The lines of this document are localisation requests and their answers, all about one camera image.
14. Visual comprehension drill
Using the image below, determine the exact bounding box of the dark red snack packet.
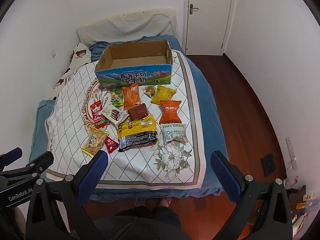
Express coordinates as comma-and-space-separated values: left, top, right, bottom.
127, 103, 149, 121

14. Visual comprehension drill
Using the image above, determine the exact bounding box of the bear print pillow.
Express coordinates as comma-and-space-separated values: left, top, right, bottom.
49, 42, 92, 100

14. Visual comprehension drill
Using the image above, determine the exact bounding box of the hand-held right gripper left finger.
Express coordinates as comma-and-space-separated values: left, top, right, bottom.
26, 151, 109, 240

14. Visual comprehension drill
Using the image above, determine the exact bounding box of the large yellow black packet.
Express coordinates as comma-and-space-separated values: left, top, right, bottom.
116, 115, 158, 152

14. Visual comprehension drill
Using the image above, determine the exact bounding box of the person's right foot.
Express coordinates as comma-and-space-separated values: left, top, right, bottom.
155, 197, 173, 208

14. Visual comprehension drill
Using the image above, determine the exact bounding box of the small red triangular packet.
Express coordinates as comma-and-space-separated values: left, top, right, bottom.
104, 136, 119, 153

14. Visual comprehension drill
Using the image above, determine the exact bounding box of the green candy packet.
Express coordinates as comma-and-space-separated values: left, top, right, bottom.
110, 88, 125, 108

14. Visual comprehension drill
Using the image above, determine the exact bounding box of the cream stained cushion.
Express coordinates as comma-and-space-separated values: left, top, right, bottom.
110, 8, 178, 38

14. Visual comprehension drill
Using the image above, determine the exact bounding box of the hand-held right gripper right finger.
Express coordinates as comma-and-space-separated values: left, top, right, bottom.
211, 151, 293, 240

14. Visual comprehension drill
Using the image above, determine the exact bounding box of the pile of colourful clutter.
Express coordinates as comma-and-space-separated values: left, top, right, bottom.
285, 177, 316, 240

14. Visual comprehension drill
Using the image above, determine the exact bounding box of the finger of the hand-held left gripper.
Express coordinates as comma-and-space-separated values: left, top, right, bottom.
0, 151, 54, 180
0, 148, 22, 167

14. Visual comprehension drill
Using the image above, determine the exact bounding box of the orange crinkled snack packet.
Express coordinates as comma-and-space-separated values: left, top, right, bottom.
159, 100, 182, 124

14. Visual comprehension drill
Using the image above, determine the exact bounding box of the white snack packet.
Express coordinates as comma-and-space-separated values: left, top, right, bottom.
160, 123, 188, 144

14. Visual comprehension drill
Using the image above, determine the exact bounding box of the yellow cracker packet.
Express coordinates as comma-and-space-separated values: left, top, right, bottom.
81, 126, 110, 155

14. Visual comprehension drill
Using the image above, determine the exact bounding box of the orange flat snack packet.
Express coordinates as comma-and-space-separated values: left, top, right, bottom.
122, 84, 142, 110

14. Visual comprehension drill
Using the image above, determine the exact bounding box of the yellow snack packet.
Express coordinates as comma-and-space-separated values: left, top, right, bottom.
150, 85, 177, 105

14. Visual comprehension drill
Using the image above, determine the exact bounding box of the long red snack packet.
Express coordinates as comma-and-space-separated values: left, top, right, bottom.
90, 100, 110, 128

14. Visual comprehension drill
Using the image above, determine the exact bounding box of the printed cardboard box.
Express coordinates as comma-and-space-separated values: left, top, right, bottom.
95, 39, 173, 86

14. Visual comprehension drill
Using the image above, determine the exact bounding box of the white diamond floral cloth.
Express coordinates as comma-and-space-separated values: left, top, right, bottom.
45, 50, 208, 189

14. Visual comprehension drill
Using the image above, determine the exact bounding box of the white door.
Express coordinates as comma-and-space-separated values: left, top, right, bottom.
185, 0, 234, 55

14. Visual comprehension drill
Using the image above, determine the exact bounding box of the white chocolate stick packet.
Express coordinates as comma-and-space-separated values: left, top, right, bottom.
101, 104, 128, 124

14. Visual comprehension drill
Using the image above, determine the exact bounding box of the blue bedsheet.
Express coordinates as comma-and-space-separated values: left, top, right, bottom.
29, 35, 228, 202

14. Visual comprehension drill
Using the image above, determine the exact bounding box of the black floor plate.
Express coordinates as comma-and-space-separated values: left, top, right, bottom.
261, 152, 277, 177

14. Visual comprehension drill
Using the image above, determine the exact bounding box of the white textured pillow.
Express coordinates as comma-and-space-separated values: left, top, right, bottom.
76, 14, 173, 48

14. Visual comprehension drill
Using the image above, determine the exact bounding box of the white power strip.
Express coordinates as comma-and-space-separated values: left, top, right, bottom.
285, 137, 297, 169

